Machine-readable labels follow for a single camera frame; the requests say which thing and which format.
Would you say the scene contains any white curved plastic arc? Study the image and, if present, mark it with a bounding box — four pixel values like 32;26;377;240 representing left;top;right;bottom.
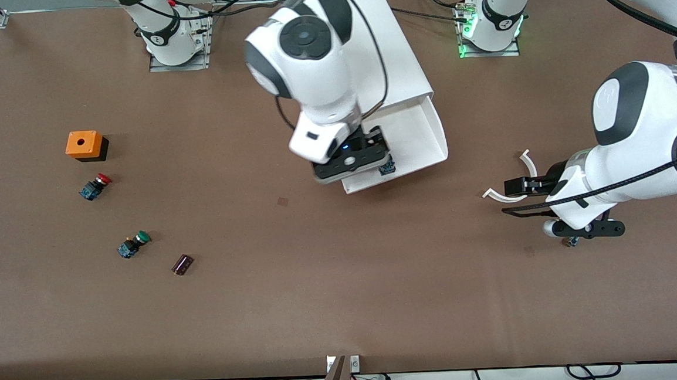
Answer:
480;148;540;205

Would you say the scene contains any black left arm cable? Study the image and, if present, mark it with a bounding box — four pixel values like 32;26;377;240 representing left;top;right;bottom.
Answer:
489;0;677;219

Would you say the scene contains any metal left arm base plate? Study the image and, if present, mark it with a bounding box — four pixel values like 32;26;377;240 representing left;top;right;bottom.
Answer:
455;0;522;60

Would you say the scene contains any black base supply cable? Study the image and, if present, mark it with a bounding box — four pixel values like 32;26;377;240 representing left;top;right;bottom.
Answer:
389;1;470;29

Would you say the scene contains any black looped floor cable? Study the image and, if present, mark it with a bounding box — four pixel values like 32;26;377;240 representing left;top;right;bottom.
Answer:
566;362;622;380

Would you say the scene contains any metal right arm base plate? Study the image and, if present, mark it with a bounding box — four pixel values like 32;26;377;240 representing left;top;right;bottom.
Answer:
145;13;215;73

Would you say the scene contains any white table edge bracket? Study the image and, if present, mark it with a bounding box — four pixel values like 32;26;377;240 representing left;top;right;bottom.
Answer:
325;355;361;374

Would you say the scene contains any green push button switch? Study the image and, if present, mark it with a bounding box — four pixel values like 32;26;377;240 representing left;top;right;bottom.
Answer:
116;230;153;260

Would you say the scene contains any red push button switch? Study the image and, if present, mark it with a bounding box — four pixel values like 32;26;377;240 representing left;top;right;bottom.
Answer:
78;172;113;202

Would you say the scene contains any orange button enclosure box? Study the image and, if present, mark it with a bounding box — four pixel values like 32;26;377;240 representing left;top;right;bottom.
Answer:
65;129;110;164

